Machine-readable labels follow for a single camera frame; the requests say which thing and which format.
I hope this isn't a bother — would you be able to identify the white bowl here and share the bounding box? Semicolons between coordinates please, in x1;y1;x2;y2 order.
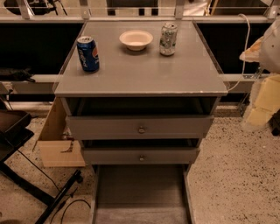
119;30;153;51

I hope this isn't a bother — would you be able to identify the silver green soda can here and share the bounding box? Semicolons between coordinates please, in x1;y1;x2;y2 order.
159;23;178;56

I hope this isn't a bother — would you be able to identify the black stand with tray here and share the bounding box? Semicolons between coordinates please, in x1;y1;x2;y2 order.
0;101;88;224

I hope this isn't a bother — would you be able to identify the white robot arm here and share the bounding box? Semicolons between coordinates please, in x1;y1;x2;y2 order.
240;17;280;131

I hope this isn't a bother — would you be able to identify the grey middle drawer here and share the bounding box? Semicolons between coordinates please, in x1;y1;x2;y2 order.
82;139;200;165

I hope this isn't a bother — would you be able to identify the grey bottom drawer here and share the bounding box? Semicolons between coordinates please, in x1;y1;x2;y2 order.
89;164;194;224

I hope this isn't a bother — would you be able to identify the grey drawer cabinet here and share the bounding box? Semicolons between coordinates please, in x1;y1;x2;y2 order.
55;21;228;165

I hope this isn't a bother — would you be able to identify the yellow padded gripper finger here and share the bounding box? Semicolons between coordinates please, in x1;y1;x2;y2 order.
240;37;280;131

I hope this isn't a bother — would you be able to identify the grey top drawer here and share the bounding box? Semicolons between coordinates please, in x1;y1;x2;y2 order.
63;97;216;140

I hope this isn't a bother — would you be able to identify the black cloth on rail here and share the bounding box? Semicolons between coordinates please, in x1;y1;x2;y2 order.
0;68;35;82

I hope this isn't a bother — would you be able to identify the wooden board bracket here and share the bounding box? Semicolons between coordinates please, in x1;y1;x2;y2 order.
37;98;86;167

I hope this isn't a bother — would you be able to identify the grey drawer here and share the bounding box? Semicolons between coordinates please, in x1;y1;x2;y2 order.
82;139;200;165
63;97;216;140
89;164;194;224

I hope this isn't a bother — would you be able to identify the white cable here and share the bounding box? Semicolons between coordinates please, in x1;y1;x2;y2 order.
227;13;252;93

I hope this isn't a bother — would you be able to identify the black floor cable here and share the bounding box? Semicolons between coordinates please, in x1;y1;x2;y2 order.
17;149;92;224

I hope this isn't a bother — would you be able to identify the blue Pepsi can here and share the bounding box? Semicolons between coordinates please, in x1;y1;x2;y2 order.
77;36;100;73

